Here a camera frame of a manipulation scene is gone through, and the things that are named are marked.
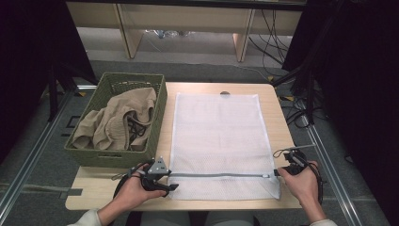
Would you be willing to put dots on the person's lap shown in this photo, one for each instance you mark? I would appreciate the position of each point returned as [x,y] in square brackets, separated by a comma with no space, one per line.
[163,219]

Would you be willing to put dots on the clear plastic clutter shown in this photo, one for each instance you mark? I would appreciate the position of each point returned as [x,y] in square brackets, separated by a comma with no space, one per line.
[169,33]

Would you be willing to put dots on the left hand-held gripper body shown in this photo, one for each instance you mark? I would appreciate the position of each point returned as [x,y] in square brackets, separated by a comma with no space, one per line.
[158,168]

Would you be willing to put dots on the white mesh laundry bag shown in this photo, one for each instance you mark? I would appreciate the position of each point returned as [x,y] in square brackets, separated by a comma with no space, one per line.
[219,135]

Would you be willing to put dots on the aluminium floor rail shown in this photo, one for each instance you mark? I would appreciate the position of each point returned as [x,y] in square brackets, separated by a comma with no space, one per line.
[31,157]
[332,182]

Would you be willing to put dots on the black curtain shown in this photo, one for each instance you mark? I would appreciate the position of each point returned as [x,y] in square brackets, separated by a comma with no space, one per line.
[360,62]
[25,47]

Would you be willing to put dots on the green woven basket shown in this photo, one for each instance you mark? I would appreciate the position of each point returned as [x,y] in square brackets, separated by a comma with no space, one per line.
[158,94]

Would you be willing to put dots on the person's left hand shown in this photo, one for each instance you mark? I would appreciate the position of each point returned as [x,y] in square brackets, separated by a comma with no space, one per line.
[131,188]

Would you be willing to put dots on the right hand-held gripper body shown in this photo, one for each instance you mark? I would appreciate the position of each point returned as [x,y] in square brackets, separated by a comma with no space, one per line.
[296,160]

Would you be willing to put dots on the light wooden desk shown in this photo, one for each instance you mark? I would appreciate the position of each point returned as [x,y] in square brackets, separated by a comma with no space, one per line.
[188,19]

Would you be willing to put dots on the black metal stand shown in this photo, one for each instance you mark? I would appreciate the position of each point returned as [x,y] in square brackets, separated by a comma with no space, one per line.
[310,94]
[52,94]

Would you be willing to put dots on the person's right hand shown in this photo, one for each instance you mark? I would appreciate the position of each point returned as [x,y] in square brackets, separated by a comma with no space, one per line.
[304,185]

